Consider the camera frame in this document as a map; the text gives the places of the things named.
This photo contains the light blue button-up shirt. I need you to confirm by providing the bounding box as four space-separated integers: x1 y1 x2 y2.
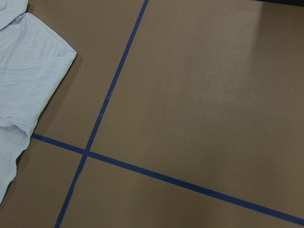
0 0 76 197

